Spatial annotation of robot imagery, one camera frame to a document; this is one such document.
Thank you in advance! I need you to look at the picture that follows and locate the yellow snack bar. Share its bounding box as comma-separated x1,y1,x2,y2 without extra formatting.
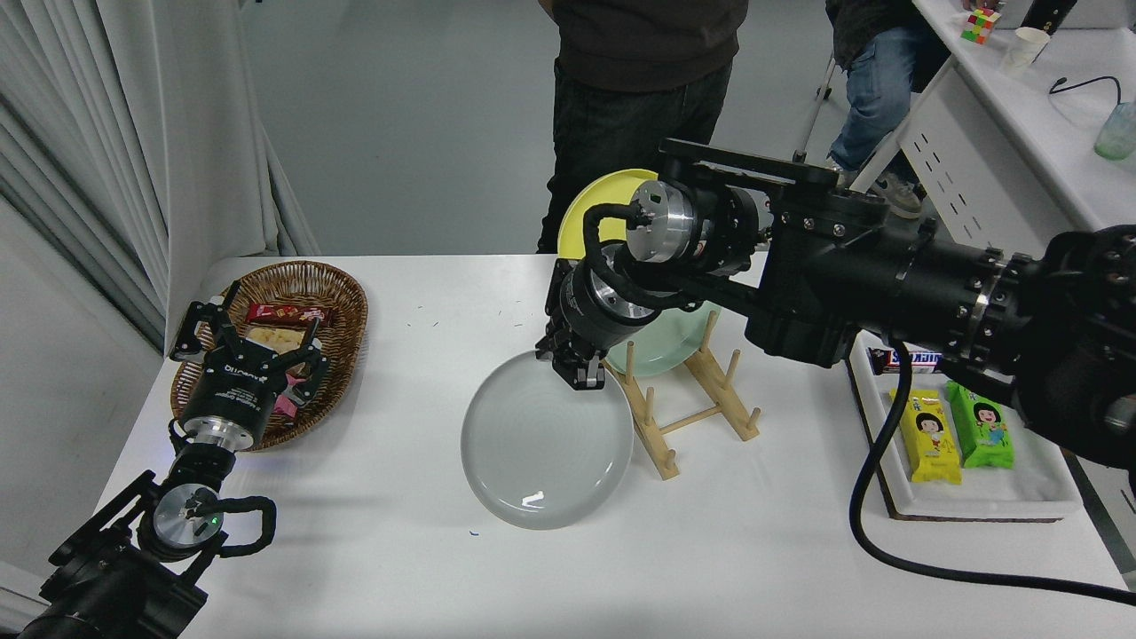
890,389,964,486

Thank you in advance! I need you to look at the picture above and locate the white perforated desk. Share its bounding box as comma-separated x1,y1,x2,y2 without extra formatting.
825,0,1136,498

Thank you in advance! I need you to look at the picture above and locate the grey curtain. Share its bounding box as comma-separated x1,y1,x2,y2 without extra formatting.
0,0,322,356

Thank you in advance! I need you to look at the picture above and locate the green translucent cup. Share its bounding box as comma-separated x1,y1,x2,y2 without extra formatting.
1094,102,1136,162

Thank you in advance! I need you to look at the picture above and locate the pink snack wrapper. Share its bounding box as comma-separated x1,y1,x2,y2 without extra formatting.
273,373,312,416

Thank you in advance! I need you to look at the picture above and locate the white rectangular tray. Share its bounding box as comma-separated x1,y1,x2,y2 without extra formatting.
843,333,1085,520

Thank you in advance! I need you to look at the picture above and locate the yellow plate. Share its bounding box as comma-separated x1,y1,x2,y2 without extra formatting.
556,169,662,276

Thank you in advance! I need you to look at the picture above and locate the wooden plate rack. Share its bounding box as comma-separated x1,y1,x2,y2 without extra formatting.
612,311,762,481

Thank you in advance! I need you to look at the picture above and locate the white paper cup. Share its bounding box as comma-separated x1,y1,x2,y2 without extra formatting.
1002,27,1053,74

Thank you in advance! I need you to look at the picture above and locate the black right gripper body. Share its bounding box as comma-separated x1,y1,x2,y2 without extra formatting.
543,262,627,358

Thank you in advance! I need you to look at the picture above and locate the grey plate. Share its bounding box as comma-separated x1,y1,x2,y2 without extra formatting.
460,349,635,532

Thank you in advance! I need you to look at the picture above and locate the pale yellow snack pack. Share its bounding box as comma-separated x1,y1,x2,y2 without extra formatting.
244,326,312,356

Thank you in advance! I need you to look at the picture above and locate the red snack bar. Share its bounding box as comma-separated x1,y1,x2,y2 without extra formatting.
247,302,334,327

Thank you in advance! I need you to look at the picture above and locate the brown Snickers bar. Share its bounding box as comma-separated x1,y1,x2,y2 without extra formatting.
868,346,943,374

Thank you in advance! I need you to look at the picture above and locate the brown wicker basket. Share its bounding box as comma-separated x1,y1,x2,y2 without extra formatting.
170,260,370,452

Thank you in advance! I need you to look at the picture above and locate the colourful puzzle cube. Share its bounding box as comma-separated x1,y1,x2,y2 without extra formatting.
960,7,1004,43

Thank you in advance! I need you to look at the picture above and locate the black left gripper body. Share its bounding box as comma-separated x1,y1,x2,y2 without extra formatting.
180,353,288,443

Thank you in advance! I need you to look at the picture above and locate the person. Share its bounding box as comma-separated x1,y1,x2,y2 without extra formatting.
538,0,749,255
816,0,951,218

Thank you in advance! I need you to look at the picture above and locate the thin black cable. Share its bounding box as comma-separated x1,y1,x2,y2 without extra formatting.
1050,75,1126,112

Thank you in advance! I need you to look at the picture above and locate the white chair leg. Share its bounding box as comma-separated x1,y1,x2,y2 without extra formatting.
799,58,840,162

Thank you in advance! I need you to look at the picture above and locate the mint green plate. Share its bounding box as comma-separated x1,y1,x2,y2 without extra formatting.
603,302,724,378

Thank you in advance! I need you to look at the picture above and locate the black object on desk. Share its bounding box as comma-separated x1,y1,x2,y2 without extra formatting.
1022,0,1082,36

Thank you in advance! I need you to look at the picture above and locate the green snack bar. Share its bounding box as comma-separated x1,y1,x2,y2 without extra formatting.
946,380,1016,470

